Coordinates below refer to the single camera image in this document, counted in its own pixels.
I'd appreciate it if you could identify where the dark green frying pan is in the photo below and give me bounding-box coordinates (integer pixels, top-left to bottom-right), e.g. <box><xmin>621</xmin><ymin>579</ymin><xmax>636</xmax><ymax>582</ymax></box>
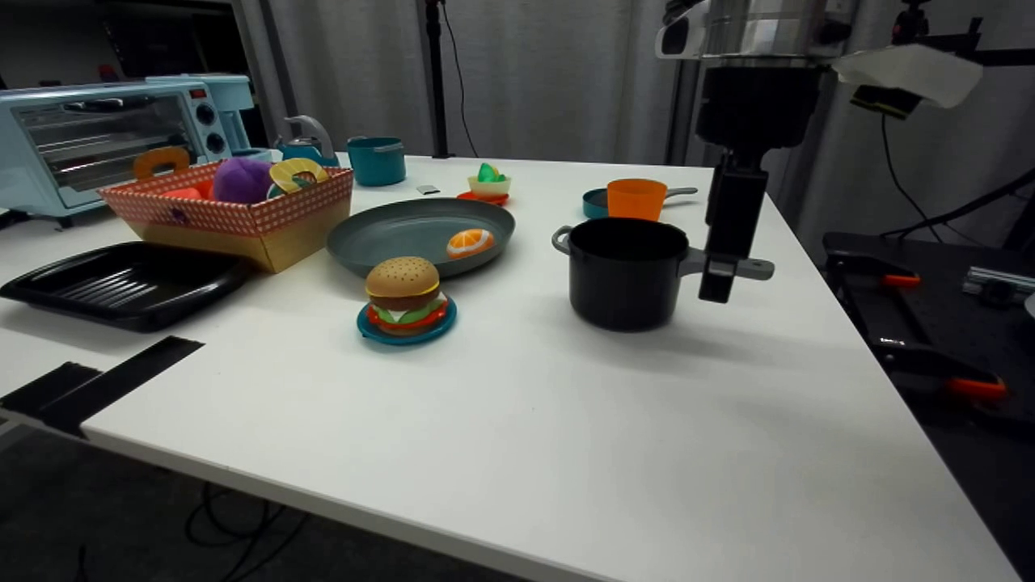
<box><xmin>324</xmin><ymin>193</ymin><xmax>518</xmax><ymax>285</ymax></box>

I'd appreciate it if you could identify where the red toy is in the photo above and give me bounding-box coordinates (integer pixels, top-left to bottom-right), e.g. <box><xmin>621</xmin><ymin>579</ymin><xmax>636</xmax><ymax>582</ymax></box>
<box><xmin>160</xmin><ymin>177</ymin><xmax>216</xmax><ymax>205</ymax></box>

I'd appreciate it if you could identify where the black tray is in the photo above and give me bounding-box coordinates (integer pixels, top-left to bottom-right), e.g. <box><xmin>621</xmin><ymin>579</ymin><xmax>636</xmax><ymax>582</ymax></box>
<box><xmin>0</xmin><ymin>239</ymin><xmax>257</xmax><ymax>334</ymax></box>

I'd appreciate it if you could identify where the black clamp orange handle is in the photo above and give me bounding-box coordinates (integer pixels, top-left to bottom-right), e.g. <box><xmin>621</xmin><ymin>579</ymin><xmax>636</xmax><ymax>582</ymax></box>
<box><xmin>824</xmin><ymin>250</ymin><xmax>928</xmax><ymax>298</ymax></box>
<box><xmin>870</xmin><ymin>334</ymin><xmax>1011</xmax><ymax>408</ymax></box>

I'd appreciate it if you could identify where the small teal saucer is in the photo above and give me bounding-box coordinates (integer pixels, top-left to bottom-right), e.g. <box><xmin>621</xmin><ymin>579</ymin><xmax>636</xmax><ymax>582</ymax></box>
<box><xmin>354</xmin><ymin>293</ymin><xmax>458</xmax><ymax>352</ymax></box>

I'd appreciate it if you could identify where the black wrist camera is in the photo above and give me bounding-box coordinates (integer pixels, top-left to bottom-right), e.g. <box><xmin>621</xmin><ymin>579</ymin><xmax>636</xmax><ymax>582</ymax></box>
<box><xmin>852</xmin><ymin>80</ymin><xmax>922</xmax><ymax>122</ymax></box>

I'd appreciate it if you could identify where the black pot with grey handle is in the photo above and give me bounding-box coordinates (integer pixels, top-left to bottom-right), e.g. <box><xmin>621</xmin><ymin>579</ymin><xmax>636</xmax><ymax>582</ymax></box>
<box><xmin>549</xmin><ymin>216</ymin><xmax>778</xmax><ymax>334</ymax></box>

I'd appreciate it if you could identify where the black tape strip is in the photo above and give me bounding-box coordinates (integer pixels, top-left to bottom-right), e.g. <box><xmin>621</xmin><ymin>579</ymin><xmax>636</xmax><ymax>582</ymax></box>
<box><xmin>0</xmin><ymin>357</ymin><xmax>106</xmax><ymax>417</ymax></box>
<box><xmin>42</xmin><ymin>334</ymin><xmax>207</xmax><ymax>440</ymax></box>

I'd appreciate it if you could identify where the purple toy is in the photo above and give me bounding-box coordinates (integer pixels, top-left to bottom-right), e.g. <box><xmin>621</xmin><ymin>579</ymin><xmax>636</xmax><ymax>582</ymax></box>
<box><xmin>210</xmin><ymin>156</ymin><xmax>274</xmax><ymax>205</ymax></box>

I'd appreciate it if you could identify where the teal pot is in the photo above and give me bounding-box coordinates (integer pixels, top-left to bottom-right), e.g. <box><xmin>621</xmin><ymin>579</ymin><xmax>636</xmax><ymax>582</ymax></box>
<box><xmin>343</xmin><ymin>133</ymin><xmax>410</xmax><ymax>189</ymax></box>

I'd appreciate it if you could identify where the black low platform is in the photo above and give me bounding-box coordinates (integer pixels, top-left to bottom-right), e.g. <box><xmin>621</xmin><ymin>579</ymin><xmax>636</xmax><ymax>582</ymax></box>
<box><xmin>820</xmin><ymin>225</ymin><xmax>1035</xmax><ymax>455</ymax></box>

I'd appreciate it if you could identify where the light blue toaster oven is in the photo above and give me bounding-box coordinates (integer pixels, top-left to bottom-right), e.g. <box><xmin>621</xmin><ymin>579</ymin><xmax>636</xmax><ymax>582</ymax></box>
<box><xmin>0</xmin><ymin>71</ymin><xmax>258</xmax><ymax>223</ymax></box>

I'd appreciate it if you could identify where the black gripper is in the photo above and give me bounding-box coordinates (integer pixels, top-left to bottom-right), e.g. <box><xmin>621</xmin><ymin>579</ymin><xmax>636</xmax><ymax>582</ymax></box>
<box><xmin>692</xmin><ymin>62</ymin><xmax>834</xmax><ymax>307</ymax></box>

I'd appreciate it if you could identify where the orange plastic cup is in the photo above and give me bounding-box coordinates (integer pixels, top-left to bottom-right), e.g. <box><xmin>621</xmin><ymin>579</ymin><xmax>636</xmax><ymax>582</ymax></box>
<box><xmin>604</xmin><ymin>175</ymin><xmax>672</xmax><ymax>223</ymax></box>

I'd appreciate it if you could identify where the white wrist mount plate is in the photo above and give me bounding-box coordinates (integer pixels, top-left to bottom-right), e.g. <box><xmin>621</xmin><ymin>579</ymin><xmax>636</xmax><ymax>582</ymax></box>
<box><xmin>838</xmin><ymin>43</ymin><xmax>986</xmax><ymax>114</ymax></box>

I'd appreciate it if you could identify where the teal kettle grey handle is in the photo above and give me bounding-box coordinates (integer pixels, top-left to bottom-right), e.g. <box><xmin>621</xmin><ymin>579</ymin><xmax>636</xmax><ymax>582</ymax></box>
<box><xmin>271</xmin><ymin>111</ymin><xmax>341</xmax><ymax>171</ymax></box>

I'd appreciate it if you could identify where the yellow ring toy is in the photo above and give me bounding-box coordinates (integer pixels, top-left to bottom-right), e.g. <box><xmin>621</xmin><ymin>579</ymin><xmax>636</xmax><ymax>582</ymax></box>
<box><xmin>265</xmin><ymin>156</ymin><xmax>329</xmax><ymax>199</ymax></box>

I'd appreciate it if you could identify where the red patterned cardboard basket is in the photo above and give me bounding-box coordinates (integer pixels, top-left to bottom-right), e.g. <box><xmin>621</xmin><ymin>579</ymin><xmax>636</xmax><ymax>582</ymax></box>
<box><xmin>97</xmin><ymin>159</ymin><xmax>355</xmax><ymax>274</ymax></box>

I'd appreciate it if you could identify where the toy burger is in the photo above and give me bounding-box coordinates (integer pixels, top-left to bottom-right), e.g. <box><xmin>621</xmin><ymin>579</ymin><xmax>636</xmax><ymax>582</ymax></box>
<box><xmin>362</xmin><ymin>251</ymin><xmax>449</xmax><ymax>338</ymax></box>

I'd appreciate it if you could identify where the grey device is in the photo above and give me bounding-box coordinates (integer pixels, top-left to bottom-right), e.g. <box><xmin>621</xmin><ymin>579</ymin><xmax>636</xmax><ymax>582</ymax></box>
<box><xmin>960</xmin><ymin>265</ymin><xmax>1035</xmax><ymax>323</ymax></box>

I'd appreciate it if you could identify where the green yellow toy corn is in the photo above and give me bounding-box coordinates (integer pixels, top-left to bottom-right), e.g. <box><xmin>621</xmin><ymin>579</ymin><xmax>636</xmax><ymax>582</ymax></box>
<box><xmin>465</xmin><ymin>159</ymin><xmax>516</xmax><ymax>199</ymax></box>

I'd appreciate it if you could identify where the small red plate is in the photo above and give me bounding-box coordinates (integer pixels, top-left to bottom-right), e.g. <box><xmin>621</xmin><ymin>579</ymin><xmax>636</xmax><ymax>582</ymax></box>
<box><xmin>457</xmin><ymin>188</ymin><xmax>511</xmax><ymax>211</ymax></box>

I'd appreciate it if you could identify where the brown pretzel toy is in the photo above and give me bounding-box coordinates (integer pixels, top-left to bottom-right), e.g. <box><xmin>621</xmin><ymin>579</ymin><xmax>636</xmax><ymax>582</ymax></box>
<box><xmin>130</xmin><ymin>143</ymin><xmax>195</xmax><ymax>185</ymax></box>

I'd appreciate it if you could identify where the black camera boom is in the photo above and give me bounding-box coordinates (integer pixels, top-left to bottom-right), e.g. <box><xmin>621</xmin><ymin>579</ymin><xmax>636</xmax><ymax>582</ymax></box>
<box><xmin>886</xmin><ymin>0</ymin><xmax>1035</xmax><ymax>71</ymax></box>

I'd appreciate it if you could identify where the toy fried egg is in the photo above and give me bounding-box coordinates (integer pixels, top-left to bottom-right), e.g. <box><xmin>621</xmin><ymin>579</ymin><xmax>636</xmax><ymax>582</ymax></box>
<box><xmin>443</xmin><ymin>223</ymin><xmax>499</xmax><ymax>265</ymax></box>

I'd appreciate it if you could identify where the black vertical pole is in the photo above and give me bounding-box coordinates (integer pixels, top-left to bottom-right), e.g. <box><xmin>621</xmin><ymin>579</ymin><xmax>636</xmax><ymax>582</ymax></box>
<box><xmin>419</xmin><ymin>0</ymin><xmax>457</xmax><ymax>160</ymax></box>

